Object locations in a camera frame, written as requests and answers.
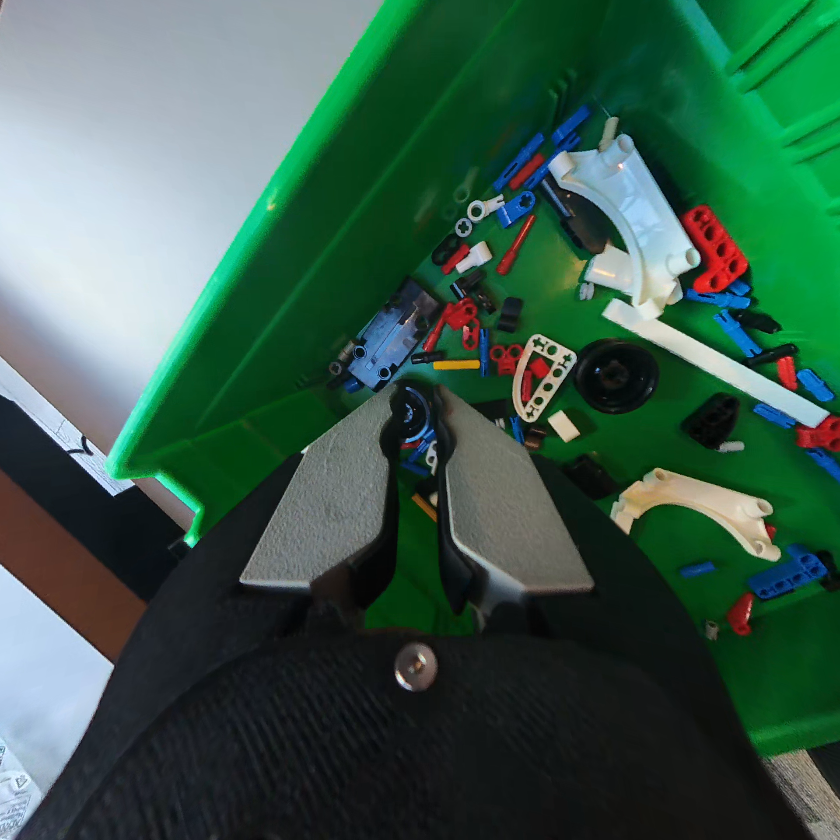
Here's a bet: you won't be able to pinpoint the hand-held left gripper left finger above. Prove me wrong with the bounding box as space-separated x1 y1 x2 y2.
238 384 404 608

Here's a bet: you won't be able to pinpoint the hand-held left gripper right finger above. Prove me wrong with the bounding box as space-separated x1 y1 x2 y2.
434 385 596 621

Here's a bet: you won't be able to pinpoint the black and blue round piece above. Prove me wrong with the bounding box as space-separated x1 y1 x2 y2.
392 384 437 450

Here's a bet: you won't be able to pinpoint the green plastic bin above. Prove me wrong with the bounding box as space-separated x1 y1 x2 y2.
107 0 840 759

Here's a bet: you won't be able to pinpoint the white perforated triangular panel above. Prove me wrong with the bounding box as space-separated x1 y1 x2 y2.
512 333 578 423

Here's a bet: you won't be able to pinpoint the black wheel rim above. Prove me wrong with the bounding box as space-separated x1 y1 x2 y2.
575 339 660 416

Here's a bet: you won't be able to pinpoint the dark grey gear block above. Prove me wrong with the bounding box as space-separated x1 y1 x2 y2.
328 279 441 395

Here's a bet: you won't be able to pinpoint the white arch panel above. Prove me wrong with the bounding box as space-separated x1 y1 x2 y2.
610 468 783 563
548 134 702 309

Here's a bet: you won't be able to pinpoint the white long beam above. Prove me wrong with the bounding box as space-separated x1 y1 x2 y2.
602 298 831 429

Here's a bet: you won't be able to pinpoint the scattered small building pieces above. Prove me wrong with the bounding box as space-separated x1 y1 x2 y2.
410 105 840 641

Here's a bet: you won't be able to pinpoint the blue angled beam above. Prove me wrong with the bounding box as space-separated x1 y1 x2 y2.
748 543 829 601

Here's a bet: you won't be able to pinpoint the wood-edged white table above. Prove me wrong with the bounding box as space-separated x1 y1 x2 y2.
0 469 145 840

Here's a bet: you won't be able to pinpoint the red angled beam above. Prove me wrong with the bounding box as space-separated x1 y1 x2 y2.
679 205 750 294

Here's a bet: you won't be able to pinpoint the clear plastic bag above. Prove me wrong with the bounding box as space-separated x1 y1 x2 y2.
0 738 43 840

